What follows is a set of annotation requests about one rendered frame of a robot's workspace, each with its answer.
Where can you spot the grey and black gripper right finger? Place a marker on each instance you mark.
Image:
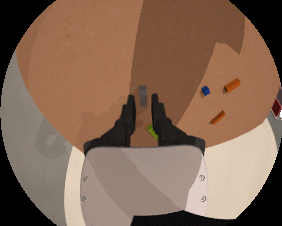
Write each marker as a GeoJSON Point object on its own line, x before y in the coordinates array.
{"type": "Point", "coordinates": [168, 134]}

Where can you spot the orange rod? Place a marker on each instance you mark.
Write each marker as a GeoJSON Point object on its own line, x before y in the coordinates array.
{"type": "Point", "coordinates": [232, 85]}
{"type": "Point", "coordinates": [218, 117]}

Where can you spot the small blue cube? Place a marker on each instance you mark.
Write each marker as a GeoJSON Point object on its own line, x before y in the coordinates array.
{"type": "Point", "coordinates": [205, 90]}

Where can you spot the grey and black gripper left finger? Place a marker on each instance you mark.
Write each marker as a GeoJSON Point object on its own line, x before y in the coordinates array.
{"type": "Point", "coordinates": [123, 127]}

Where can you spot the lime green rod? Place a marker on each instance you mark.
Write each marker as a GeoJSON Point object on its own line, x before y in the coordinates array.
{"type": "Point", "coordinates": [150, 129]}

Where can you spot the grey rod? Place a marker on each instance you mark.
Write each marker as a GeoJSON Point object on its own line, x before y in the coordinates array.
{"type": "Point", "coordinates": [143, 95]}

